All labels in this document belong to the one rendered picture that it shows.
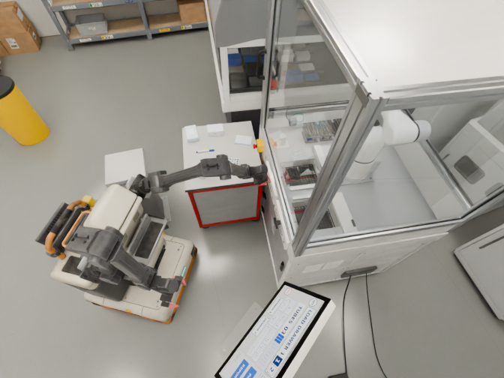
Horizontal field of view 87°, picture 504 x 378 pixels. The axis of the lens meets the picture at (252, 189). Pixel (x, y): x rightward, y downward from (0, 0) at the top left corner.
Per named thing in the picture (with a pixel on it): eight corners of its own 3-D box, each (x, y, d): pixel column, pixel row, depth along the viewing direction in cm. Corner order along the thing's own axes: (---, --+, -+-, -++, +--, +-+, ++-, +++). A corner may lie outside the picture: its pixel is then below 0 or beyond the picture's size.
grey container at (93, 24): (80, 37, 403) (74, 25, 389) (81, 27, 418) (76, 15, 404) (108, 33, 410) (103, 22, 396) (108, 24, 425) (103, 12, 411)
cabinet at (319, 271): (277, 295, 223) (290, 268, 156) (255, 192, 277) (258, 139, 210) (382, 276, 234) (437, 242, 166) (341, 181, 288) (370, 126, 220)
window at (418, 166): (306, 243, 133) (379, 107, 61) (305, 242, 134) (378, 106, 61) (460, 218, 143) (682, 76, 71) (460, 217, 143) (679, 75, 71)
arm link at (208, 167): (207, 153, 107) (211, 177, 106) (229, 154, 118) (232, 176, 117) (144, 174, 133) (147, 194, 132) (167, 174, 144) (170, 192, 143)
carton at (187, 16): (181, 24, 430) (178, 4, 406) (178, 15, 446) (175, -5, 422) (206, 21, 437) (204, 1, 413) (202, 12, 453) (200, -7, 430)
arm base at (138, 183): (137, 173, 140) (127, 192, 133) (146, 170, 135) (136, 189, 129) (151, 182, 145) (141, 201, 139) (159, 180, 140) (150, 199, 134)
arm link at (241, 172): (212, 155, 116) (216, 180, 115) (224, 153, 115) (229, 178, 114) (239, 164, 158) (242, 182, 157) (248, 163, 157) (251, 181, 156)
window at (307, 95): (295, 239, 145) (358, 91, 64) (264, 127, 190) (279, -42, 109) (295, 239, 145) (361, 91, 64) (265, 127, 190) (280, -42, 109)
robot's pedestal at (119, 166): (139, 229, 252) (103, 186, 188) (136, 203, 267) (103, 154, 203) (171, 221, 257) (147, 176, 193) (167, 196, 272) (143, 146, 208)
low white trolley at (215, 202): (199, 232, 252) (184, 190, 187) (196, 179, 284) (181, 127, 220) (259, 223, 258) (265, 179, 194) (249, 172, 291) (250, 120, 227)
